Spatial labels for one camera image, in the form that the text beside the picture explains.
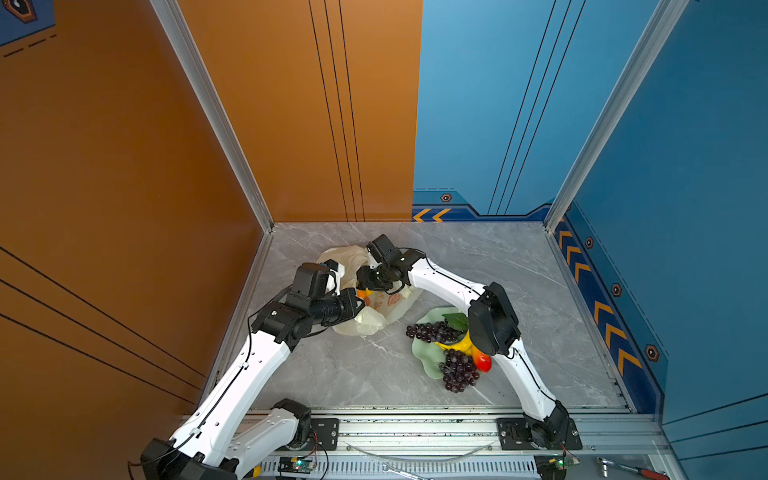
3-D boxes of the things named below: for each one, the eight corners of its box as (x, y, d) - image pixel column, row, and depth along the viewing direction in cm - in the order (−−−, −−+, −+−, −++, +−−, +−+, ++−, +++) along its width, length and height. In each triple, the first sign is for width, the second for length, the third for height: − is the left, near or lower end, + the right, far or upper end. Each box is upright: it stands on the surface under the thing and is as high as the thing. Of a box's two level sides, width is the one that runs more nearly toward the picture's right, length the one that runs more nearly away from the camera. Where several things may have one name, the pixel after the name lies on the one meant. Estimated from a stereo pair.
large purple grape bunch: (441, 397, 80) (446, 387, 73) (437, 357, 87) (441, 345, 80) (473, 397, 80) (481, 387, 73) (467, 357, 87) (473, 345, 80)
